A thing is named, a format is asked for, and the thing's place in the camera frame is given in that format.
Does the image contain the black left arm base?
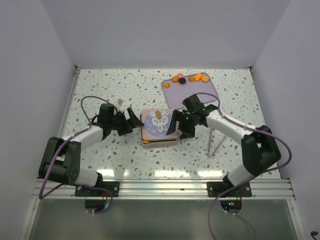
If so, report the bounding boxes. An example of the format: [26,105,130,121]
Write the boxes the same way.
[74,181,120,198]

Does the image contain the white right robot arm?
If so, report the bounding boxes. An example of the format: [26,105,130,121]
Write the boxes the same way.
[167,94,281,197]

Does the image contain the aluminium front rail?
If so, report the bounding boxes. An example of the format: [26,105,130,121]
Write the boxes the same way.
[32,176,293,201]

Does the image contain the orange swirl cookie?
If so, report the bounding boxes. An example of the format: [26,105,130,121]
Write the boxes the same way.
[162,82,171,89]
[171,76,179,83]

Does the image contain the orange swirl cookie top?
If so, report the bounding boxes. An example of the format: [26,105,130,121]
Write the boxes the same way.
[171,76,179,83]

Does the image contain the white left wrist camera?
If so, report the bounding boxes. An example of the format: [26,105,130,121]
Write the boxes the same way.
[114,98,124,112]

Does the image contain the black sandwich cookie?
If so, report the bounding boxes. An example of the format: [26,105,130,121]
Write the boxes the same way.
[178,77,186,85]

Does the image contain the orange swirl cookie left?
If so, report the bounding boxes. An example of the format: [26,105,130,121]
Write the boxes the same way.
[162,82,171,89]

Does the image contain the square cookie tin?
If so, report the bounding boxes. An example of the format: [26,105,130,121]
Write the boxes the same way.
[141,136,179,149]

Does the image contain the lavender cookie tray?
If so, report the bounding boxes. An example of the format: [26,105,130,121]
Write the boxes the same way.
[161,72,218,109]

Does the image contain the orange fish cookie top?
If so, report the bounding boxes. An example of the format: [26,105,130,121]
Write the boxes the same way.
[195,73,203,81]

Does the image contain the metal serving tongs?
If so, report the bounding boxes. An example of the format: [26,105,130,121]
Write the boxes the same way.
[207,129,226,158]

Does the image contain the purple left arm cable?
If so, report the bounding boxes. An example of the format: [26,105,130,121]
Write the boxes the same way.
[38,96,111,200]

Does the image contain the silver tin lid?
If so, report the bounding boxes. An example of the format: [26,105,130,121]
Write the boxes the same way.
[140,108,180,142]

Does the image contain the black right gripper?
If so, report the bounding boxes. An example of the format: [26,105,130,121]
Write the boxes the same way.
[166,109,197,140]

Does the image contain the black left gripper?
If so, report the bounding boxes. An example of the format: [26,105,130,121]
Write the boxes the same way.
[108,107,144,136]

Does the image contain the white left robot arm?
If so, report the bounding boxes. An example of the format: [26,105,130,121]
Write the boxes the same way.
[38,103,144,197]

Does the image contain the orange round cookie right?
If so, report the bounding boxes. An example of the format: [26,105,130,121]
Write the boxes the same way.
[201,75,210,83]

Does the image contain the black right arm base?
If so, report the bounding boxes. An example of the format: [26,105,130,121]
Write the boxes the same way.
[206,176,253,198]

